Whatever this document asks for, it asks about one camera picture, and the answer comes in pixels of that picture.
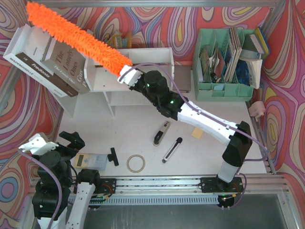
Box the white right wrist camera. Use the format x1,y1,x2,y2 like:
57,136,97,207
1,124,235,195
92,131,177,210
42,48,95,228
117,65,143,86

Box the blue yellow book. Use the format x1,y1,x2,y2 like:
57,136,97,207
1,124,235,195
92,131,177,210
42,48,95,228
249,27,270,60

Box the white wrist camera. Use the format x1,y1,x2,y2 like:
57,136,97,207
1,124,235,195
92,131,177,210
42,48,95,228
117,65,143,86
19,132,59,156

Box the grey notebook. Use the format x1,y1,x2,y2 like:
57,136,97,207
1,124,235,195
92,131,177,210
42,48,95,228
174,65,191,93

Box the white paperback book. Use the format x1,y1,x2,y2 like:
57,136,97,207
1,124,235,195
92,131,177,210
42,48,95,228
239,57,263,89

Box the white Mademoiselle book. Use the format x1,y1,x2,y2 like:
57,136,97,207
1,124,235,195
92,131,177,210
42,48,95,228
3,24,74,97

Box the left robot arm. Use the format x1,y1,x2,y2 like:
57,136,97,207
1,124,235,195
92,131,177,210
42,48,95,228
29,131,101,229

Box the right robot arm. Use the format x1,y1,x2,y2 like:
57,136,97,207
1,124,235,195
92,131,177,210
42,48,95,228
118,68,253,184

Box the brown Fredonia book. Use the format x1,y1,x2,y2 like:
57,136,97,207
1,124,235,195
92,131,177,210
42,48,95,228
16,34,78,97

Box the white wooden bookshelf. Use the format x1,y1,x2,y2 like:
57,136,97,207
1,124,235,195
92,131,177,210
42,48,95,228
55,48,174,119

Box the black silver pen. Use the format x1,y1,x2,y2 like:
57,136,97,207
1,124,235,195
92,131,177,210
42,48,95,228
162,137,183,164

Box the The Lonely Ones book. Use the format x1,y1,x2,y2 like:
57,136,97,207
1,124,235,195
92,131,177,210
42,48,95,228
41,37,89,94

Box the black T-shaped clip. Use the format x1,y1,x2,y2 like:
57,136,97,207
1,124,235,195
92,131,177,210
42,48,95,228
107,147,119,167

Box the yellow sticky note pad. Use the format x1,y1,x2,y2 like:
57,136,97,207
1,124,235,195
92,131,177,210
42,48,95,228
191,127,203,139

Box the orange microfiber duster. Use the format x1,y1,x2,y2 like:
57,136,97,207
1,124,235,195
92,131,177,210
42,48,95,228
26,1,132,76

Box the books behind shelf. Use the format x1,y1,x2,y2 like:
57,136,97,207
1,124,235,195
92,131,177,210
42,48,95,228
102,30,132,49

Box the black white stapler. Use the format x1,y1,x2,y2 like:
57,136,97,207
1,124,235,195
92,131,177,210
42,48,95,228
153,121,171,146

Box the mint green desk organizer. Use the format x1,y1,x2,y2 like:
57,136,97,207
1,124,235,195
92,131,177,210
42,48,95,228
192,28,254,102

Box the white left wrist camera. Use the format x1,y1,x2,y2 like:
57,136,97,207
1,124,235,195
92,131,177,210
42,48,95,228
19,132,59,156

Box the wooden ring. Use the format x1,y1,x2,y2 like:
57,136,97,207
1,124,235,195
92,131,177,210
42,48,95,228
126,154,146,173

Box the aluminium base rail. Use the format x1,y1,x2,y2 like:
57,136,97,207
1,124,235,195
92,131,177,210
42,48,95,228
101,174,289,196

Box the pink tape dispenser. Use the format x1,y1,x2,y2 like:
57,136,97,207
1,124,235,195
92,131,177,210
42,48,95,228
248,101,265,122

